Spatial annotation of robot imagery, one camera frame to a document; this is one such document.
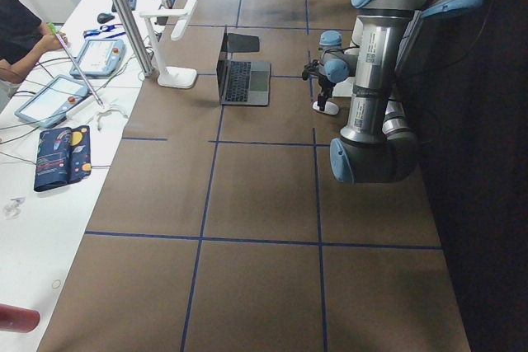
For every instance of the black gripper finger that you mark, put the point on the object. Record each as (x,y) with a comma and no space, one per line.
(321,102)

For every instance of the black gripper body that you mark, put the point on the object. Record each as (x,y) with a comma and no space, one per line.
(325,87)

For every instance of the white computer mouse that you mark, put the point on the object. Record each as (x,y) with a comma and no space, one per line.
(329,108)

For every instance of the black mouse pad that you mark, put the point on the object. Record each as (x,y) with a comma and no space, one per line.
(238,43)

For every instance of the grey laptop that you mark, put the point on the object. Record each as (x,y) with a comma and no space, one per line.
(242,83)

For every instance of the person's forearm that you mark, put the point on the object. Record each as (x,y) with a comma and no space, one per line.
(17,72)

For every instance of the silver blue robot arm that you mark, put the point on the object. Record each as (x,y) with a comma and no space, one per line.
(376,145)

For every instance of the white desk lamp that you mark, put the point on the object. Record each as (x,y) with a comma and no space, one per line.
(171,75)

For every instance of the black computer mouse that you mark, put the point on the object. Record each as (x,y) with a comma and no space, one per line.
(105,17)

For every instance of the person's hand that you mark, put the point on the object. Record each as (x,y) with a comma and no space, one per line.
(49,42)

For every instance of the upper teach pendant tablet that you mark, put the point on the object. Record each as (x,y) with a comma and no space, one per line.
(99,58)

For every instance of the teach pendant tablet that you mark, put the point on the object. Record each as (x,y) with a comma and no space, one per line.
(99,58)
(49,106)

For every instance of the white grabber claw stick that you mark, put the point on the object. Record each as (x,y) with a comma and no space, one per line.
(105,109)

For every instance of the lower teach pendant tablet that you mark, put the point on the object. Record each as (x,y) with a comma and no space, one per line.
(49,106)

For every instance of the dark blue space pencil case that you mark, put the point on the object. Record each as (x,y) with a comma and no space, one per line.
(63,157)

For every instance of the red cylinder bottle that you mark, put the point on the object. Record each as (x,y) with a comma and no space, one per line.
(18,319)

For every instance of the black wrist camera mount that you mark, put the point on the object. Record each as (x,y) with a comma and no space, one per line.
(310,70)

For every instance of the aluminium frame post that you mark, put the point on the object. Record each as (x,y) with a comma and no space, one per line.
(127,18)

